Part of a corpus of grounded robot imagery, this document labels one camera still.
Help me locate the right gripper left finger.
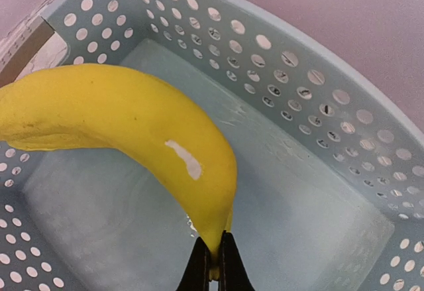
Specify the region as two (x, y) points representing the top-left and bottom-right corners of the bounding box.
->
(177, 237), (210, 291)

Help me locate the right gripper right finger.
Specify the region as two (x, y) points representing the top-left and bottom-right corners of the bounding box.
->
(218, 231), (254, 291)

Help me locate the yellow fake banana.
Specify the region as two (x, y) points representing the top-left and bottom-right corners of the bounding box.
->
(1, 64), (237, 280)

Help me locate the light blue perforated basket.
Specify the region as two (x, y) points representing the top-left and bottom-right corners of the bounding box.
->
(1, 0), (423, 290)

